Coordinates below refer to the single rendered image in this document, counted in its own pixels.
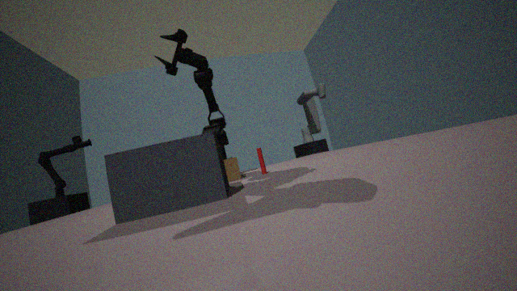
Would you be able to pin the red peg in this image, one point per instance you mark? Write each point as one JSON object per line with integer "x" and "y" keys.
{"x": 262, "y": 164}

